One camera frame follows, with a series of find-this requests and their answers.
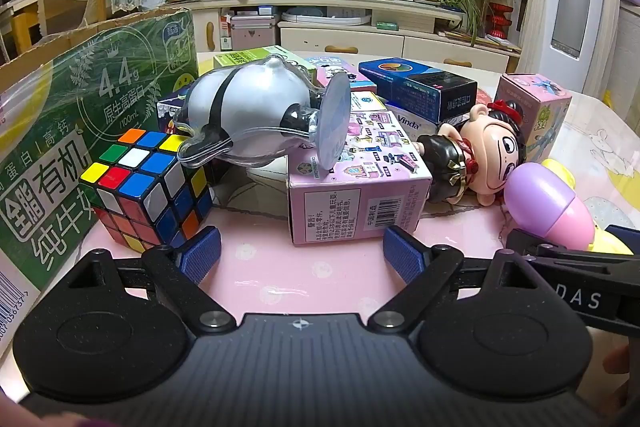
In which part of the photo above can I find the pink toy box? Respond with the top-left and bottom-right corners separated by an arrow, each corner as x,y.
287,109 -> 433,248

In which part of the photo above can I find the white blue tissue pack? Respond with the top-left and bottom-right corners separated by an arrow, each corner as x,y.
382,104 -> 468,142

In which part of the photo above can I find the green printed cardboard box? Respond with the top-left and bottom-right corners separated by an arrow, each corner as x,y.
0,7 -> 201,358

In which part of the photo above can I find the colourful puzzle cube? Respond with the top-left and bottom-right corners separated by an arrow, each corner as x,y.
79,128 -> 215,254

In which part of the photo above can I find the rabbit print tablecloth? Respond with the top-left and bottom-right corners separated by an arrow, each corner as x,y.
85,51 -> 640,313

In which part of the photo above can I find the yellow white medicine box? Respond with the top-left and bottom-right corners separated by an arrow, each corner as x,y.
350,89 -> 388,112

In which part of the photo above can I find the person's right forearm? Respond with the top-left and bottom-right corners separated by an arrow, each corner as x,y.
602,344 -> 640,427

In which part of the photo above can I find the cream television cabinet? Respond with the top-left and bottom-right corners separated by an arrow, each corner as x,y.
167,0 -> 523,72

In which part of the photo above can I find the pink box with blue bow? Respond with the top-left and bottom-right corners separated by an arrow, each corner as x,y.
495,73 -> 573,162

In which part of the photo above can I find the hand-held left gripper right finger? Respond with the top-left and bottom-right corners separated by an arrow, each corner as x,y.
368,226 -> 544,339

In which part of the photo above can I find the doll figure with red hair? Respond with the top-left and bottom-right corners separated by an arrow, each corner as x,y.
415,99 -> 526,208

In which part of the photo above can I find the dark blue box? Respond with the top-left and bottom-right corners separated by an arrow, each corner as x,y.
358,57 -> 478,125

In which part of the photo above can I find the person's left forearm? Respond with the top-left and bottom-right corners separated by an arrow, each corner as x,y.
0,394 -> 108,427

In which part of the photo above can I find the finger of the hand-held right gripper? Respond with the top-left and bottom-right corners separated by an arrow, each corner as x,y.
506,229 -> 640,266

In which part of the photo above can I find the purple pink capsule toy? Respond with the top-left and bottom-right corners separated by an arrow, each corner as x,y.
502,158 -> 636,255

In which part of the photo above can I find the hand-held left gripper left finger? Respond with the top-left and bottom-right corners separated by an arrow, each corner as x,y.
64,227 -> 238,338

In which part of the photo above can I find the white round plastic lid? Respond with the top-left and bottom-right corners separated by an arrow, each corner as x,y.
281,6 -> 373,26

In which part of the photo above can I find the dark starry box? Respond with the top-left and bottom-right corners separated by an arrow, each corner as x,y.
156,82 -> 201,132

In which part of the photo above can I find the panda toy with suction cup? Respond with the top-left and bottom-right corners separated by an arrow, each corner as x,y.
172,54 -> 353,172

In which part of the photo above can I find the pink cartoon box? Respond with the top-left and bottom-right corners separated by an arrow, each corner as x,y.
302,54 -> 378,92

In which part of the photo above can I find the pink storage case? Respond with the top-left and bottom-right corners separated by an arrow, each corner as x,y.
230,14 -> 280,50

